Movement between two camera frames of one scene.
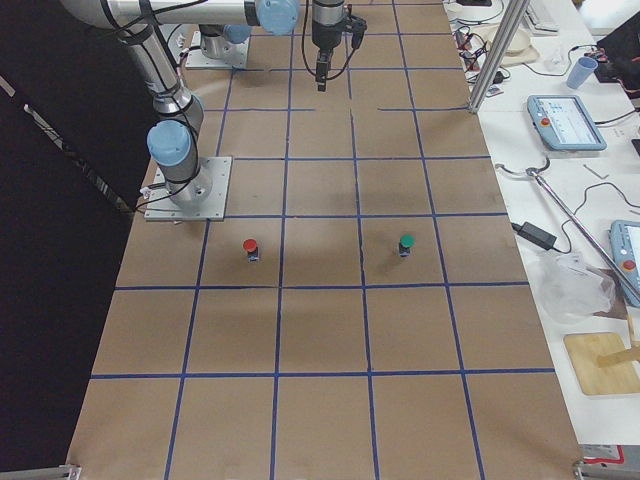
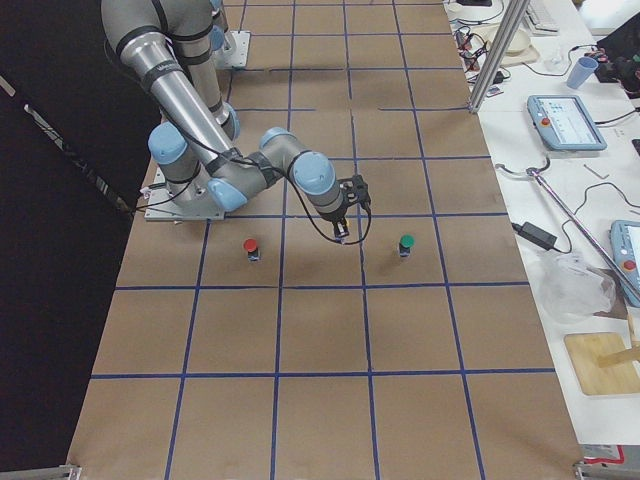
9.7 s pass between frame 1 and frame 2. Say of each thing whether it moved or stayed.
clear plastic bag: stayed
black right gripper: moved
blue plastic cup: stayed
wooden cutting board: stayed
